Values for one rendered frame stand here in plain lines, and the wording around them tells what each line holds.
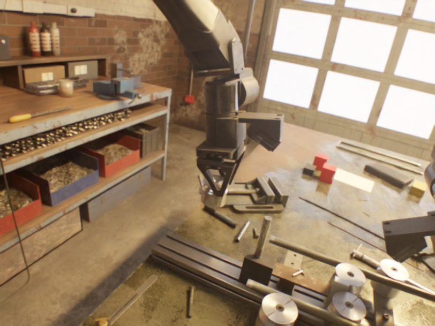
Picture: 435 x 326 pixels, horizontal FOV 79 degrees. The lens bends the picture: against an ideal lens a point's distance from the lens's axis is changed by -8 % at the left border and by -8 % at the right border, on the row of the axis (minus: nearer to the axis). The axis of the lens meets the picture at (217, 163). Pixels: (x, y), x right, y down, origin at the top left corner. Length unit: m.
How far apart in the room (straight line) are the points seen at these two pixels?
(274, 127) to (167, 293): 0.33
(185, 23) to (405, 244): 0.45
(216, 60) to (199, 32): 0.06
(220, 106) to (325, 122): 3.04
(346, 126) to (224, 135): 3.04
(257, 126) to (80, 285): 1.44
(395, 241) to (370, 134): 3.04
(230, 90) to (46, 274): 1.56
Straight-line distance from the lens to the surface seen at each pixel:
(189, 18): 0.42
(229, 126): 0.47
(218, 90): 0.47
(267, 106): 3.54
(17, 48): 2.34
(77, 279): 1.77
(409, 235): 0.49
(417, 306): 0.69
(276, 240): 0.53
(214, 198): 0.54
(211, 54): 0.47
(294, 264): 0.57
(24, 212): 1.69
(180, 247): 0.56
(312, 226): 0.76
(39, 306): 1.70
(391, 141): 3.55
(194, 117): 3.86
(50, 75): 2.26
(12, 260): 1.80
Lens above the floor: 1.29
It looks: 25 degrees down
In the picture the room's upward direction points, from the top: 9 degrees clockwise
